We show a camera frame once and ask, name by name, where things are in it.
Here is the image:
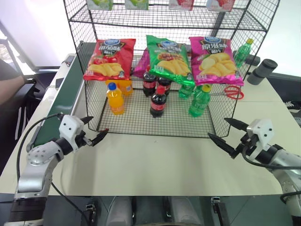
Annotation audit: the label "black office chair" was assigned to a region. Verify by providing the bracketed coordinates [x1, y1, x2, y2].
[0, 76, 57, 142]

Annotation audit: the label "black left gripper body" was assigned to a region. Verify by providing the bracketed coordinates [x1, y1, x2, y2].
[75, 130, 94, 149]

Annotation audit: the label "white conveyor control box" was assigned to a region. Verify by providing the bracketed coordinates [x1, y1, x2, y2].
[64, 53, 77, 68]

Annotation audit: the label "green soda bottle yellow cap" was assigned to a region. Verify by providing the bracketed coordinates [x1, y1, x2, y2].
[188, 84, 212, 118]
[178, 83, 196, 99]
[233, 38, 254, 69]

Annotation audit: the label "orange soda bottle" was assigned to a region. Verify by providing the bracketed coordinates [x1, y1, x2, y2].
[105, 79, 134, 97]
[106, 82, 125, 116]

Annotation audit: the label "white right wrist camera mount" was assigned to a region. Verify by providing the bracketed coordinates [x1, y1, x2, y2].
[246, 118, 275, 161]

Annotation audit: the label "red handled scissors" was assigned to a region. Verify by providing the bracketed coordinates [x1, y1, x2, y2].
[210, 86, 245, 101]

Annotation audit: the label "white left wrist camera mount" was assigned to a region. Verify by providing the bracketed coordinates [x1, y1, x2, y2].
[58, 114, 85, 151]

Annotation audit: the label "grey black foam roller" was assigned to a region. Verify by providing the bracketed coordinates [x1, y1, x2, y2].
[246, 58, 278, 86]

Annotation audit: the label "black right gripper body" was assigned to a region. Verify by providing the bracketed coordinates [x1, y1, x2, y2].
[232, 135, 257, 160]

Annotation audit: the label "red potato chips bag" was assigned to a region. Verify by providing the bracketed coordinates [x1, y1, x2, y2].
[83, 38, 136, 82]

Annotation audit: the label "black wire mesh rack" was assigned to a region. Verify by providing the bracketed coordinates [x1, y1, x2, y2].
[63, 0, 281, 139]

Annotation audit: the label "magenta potato chips bag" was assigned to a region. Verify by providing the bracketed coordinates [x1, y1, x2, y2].
[189, 36, 245, 87]
[133, 48, 151, 78]

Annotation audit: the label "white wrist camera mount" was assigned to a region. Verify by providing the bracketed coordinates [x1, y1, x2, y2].
[58, 114, 85, 151]
[246, 118, 275, 161]

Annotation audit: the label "green potato chips bag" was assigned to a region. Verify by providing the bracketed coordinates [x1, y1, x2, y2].
[145, 34, 196, 87]

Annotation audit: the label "cola bottle red cap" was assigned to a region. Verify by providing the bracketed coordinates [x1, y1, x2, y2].
[143, 65, 157, 97]
[157, 76, 172, 96]
[150, 86, 167, 118]

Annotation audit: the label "person in grey shirt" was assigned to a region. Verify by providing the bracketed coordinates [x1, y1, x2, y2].
[0, 58, 25, 105]

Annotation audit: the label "red snack pack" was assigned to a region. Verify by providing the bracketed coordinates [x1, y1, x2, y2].
[206, 0, 236, 12]
[168, 0, 195, 10]

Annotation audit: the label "black table clamp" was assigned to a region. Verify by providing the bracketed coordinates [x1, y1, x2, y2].
[210, 197, 226, 226]
[85, 202, 97, 226]

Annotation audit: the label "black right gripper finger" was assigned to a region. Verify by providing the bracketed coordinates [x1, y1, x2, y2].
[207, 132, 236, 158]
[224, 117, 248, 133]

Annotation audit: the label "green conveyor belt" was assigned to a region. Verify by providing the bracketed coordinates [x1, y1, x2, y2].
[32, 41, 86, 148]

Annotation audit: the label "green snack pack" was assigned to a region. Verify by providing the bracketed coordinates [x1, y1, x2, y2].
[86, 0, 113, 10]
[124, 0, 149, 10]

